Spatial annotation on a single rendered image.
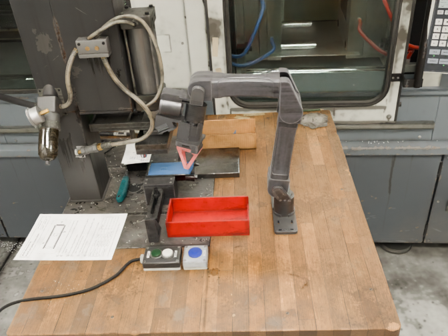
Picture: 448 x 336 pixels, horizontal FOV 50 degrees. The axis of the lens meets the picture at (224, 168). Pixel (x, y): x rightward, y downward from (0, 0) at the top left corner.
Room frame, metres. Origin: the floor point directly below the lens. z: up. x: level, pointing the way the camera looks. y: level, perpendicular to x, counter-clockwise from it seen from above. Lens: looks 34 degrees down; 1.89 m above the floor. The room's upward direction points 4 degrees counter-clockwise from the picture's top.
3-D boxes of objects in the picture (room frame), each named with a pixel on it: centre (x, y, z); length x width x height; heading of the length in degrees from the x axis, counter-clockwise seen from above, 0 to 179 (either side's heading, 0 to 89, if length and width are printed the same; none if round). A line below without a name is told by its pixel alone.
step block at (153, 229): (1.11, 0.23, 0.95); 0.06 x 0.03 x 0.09; 176
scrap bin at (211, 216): (1.14, 0.06, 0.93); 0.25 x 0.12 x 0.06; 86
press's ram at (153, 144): (1.34, 0.28, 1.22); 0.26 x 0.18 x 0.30; 86
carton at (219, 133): (1.63, -0.01, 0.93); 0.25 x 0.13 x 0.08; 86
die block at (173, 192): (1.35, 0.21, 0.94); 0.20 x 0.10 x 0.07; 176
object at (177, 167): (1.34, 0.17, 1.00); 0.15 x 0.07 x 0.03; 86
